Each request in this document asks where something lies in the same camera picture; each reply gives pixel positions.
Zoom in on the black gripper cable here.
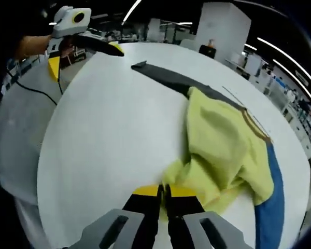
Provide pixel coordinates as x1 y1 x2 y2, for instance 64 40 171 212
5 59 64 106

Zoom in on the person's left hand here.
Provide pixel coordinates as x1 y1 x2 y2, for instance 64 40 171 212
59 38 77 60

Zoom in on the ceiling strip light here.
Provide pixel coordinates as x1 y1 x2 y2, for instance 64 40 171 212
273 59 311 115
121 0 144 26
257 37 311 93

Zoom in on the long white lab counter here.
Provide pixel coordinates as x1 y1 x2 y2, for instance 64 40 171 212
248 51 311 156

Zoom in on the black cabinet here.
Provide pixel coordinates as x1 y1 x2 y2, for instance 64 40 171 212
199 44 218 60

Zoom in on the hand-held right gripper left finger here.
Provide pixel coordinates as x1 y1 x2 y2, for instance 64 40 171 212
72 184 163 249

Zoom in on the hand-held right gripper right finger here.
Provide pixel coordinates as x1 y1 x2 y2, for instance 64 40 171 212
163 184 251 249

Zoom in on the white square pillar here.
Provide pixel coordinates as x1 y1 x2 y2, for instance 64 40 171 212
196 2 252 61

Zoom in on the yellow blue grey garment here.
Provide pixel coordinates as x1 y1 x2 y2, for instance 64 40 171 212
131 60 286 249

